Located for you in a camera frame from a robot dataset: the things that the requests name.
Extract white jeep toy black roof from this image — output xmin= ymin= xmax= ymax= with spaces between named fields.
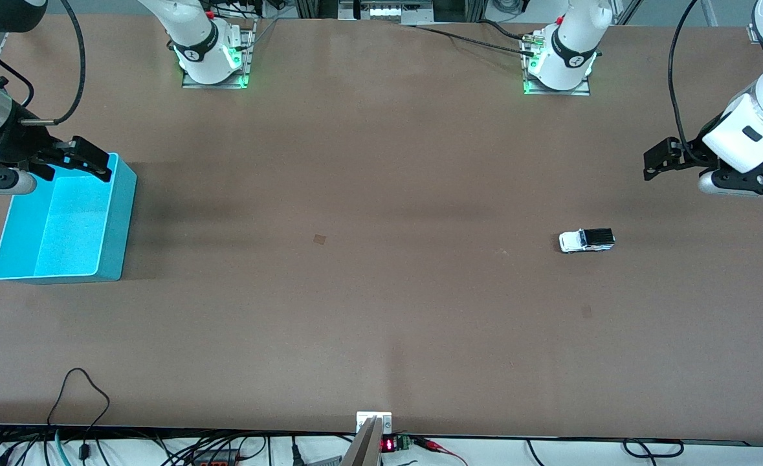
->
xmin=558 ymin=228 xmax=616 ymax=254

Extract turquoise plastic bin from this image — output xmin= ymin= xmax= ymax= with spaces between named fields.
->
xmin=0 ymin=153 xmax=138 ymax=284

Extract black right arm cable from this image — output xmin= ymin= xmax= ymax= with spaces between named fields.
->
xmin=20 ymin=0 xmax=88 ymax=126

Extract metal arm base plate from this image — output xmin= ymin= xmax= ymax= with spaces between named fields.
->
xmin=522 ymin=34 xmax=592 ymax=96
xmin=182 ymin=29 xmax=256 ymax=89

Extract black cable to arm base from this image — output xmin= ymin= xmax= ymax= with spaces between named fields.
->
xmin=412 ymin=19 xmax=540 ymax=58

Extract black looped table cable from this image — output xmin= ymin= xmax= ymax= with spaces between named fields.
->
xmin=46 ymin=368 xmax=111 ymax=461

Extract black coiled cable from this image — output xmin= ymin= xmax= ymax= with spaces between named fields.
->
xmin=623 ymin=438 xmax=685 ymax=460

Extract tangled black cable bundle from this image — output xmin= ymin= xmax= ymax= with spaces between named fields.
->
xmin=0 ymin=427 xmax=272 ymax=466

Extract aluminium frame with white device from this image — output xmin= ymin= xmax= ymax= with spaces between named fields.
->
xmin=296 ymin=0 xmax=489 ymax=27

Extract red clip wires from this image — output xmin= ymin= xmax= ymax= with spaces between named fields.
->
xmin=412 ymin=436 xmax=469 ymax=466

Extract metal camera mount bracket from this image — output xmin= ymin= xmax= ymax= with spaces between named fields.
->
xmin=341 ymin=412 xmax=393 ymax=466

